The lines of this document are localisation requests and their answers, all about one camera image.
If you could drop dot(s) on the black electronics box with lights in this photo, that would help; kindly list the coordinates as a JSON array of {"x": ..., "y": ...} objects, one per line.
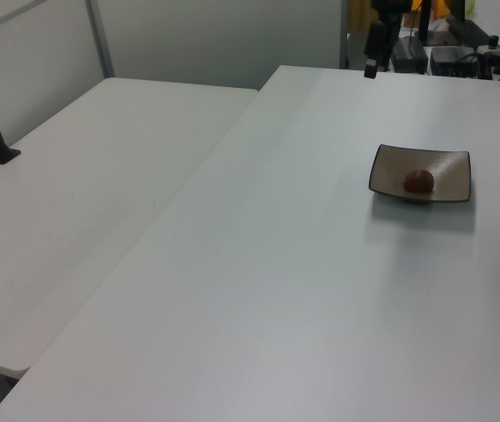
[{"x": 454, "y": 61}]

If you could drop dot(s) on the yellow curtain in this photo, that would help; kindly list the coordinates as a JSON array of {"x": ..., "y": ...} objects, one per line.
[{"x": 359, "y": 15}]

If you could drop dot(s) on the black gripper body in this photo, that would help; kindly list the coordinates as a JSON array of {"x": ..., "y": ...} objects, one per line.
[{"x": 390, "y": 6}]

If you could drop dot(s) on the square brown ceramic plate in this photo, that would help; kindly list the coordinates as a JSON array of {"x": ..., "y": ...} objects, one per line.
[{"x": 390, "y": 171}]

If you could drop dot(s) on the black power adapter box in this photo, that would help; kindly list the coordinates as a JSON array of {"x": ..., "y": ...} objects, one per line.
[{"x": 410, "y": 55}]

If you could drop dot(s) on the grey partition frame post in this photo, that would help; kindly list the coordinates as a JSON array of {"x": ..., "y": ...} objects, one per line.
[{"x": 102, "y": 44}]

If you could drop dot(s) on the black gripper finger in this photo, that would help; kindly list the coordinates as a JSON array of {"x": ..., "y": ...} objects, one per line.
[
  {"x": 372, "y": 48},
  {"x": 390, "y": 39}
]

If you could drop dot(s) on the black monitor stand pole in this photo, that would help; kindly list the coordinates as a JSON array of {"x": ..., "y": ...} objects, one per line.
[{"x": 424, "y": 22}]

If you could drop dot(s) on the grey metal upright post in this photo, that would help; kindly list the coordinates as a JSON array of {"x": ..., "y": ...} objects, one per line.
[{"x": 344, "y": 35}]

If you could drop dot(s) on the emergency stop button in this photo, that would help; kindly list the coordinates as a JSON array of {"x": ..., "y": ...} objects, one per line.
[{"x": 494, "y": 44}]

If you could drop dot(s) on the small round brown food item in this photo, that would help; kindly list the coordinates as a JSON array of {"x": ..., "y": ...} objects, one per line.
[{"x": 418, "y": 181}]

